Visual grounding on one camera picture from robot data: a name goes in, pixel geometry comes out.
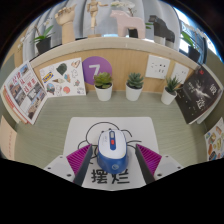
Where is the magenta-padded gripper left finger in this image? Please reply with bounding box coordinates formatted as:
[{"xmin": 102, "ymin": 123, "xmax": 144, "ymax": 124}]
[{"xmin": 43, "ymin": 143, "xmax": 94, "ymax": 187}]

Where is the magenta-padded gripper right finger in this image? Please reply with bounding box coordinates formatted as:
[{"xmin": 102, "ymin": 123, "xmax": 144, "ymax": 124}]
[{"xmin": 134, "ymin": 143, "xmax": 185, "ymax": 186}]

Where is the blue and white computer mouse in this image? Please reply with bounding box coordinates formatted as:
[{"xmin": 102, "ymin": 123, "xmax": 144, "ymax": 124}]
[{"xmin": 96, "ymin": 129, "xmax": 130, "ymax": 175}]

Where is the white mouse pad with drawing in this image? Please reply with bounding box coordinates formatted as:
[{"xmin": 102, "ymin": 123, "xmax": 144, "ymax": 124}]
[{"xmin": 62, "ymin": 116, "xmax": 161, "ymax": 192}]

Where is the colourful sticker card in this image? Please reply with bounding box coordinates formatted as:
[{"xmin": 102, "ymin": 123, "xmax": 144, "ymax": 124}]
[{"xmin": 203, "ymin": 116, "xmax": 224, "ymax": 162}]

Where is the small succulent in white pot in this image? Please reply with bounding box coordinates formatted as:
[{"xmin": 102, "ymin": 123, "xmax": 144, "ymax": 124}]
[
  {"xmin": 160, "ymin": 76, "xmax": 181, "ymax": 106},
  {"xmin": 125, "ymin": 72, "xmax": 145, "ymax": 102},
  {"xmin": 93, "ymin": 71, "xmax": 114, "ymax": 102}
]

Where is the black book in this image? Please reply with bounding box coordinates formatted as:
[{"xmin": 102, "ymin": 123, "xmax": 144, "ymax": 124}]
[{"xmin": 174, "ymin": 65, "xmax": 224, "ymax": 125}]

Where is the white book with photo cover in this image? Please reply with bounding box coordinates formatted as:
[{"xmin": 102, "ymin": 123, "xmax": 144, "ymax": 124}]
[{"xmin": 0, "ymin": 60, "xmax": 48, "ymax": 126}]

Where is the white card with stickers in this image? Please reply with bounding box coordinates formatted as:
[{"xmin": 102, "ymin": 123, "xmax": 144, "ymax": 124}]
[{"xmin": 39, "ymin": 57, "xmax": 87, "ymax": 98}]

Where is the purple round number sticker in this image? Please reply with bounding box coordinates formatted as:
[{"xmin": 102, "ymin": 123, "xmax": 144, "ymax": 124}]
[{"xmin": 81, "ymin": 55, "xmax": 113, "ymax": 86}]

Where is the beige wooden desk shelf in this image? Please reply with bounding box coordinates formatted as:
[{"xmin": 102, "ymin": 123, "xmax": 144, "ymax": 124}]
[{"xmin": 9, "ymin": 36, "xmax": 209, "ymax": 94}]

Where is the green plant in black pot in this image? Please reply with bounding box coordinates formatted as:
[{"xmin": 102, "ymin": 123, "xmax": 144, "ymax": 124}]
[{"xmin": 181, "ymin": 29, "xmax": 206, "ymax": 64}]

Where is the black horse figure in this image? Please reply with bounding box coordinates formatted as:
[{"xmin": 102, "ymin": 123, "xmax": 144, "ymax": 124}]
[{"xmin": 148, "ymin": 14, "xmax": 176, "ymax": 46}]

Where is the wooden hand model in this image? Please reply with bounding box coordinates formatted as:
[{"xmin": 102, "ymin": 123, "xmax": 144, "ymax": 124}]
[{"xmin": 54, "ymin": 3, "xmax": 78, "ymax": 45}]

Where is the grey curtain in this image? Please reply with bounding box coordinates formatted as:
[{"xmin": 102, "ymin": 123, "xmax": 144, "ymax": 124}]
[{"xmin": 19, "ymin": 0, "xmax": 184, "ymax": 46}]

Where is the pink horse figure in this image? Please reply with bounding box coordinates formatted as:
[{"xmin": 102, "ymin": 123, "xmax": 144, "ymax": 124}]
[{"xmin": 109, "ymin": 9, "xmax": 147, "ymax": 39}]

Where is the wooden mannequin figure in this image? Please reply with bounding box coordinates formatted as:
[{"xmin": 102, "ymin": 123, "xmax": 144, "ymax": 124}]
[{"xmin": 86, "ymin": 0, "xmax": 109, "ymax": 38}]

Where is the white wall socket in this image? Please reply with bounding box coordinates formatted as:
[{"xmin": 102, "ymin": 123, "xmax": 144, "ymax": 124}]
[
  {"xmin": 169, "ymin": 62, "xmax": 190, "ymax": 84},
  {"xmin": 145, "ymin": 54, "xmax": 171, "ymax": 80}
]

